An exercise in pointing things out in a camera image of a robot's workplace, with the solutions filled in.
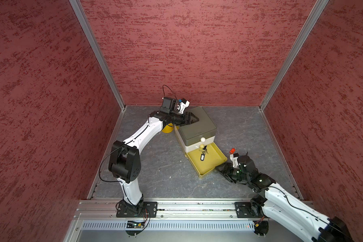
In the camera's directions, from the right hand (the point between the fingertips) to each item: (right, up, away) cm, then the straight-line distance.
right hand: (216, 173), depth 80 cm
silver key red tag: (+14, +9, +17) cm, 24 cm away
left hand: (-12, +26, +3) cm, 29 cm away
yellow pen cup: (-29, +23, +23) cm, 44 cm away
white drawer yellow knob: (-11, +14, +3) cm, 19 cm away
